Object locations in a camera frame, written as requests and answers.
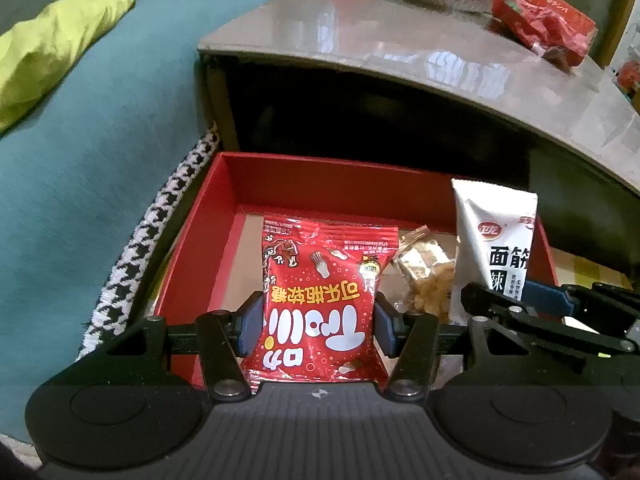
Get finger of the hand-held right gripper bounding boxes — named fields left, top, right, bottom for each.
left=525, top=280, right=640, bottom=331
left=459, top=282, right=640, bottom=358

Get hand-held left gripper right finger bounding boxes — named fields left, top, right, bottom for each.
left=374, top=292, right=501, bottom=403

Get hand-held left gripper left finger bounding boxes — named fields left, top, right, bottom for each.
left=65, top=292, right=265, bottom=403

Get white dark-label snack packet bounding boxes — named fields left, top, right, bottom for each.
left=447, top=178, right=540, bottom=331

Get red gummy candy packet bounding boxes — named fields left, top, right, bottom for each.
left=240, top=215, right=401, bottom=393

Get red cardboard box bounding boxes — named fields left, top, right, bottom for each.
left=150, top=151, right=561, bottom=391

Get small clear crispy snack packet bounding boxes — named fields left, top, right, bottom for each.
left=390, top=225, right=458, bottom=321

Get houndstooth cloth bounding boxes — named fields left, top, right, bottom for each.
left=75, top=122, right=221, bottom=361

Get blue blanket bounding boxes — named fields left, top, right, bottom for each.
left=0, top=0, right=321, bottom=441

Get crumpled red snack bags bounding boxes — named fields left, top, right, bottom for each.
left=492, top=0, right=598, bottom=71

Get grey coffee table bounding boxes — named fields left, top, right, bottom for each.
left=197, top=0, right=640, bottom=291

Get lime green pillow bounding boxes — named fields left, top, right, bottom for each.
left=0, top=0, right=137, bottom=133

